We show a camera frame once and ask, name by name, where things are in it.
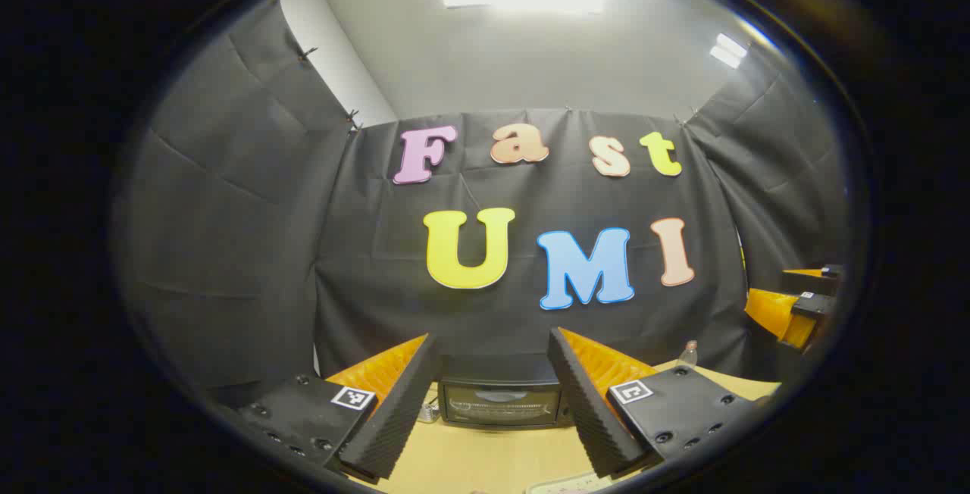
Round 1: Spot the black electric oven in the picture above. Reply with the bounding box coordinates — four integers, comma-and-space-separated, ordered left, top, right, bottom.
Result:
438, 354, 565, 428

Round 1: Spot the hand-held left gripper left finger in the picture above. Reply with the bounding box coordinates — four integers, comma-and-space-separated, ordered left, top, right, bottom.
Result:
236, 333, 442, 480

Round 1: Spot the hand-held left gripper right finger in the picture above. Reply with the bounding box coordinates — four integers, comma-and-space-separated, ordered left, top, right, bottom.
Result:
548, 326, 761, 480

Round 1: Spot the black backdrop cloth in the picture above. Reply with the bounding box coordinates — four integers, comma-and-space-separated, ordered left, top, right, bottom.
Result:
114, 0, 850, 404

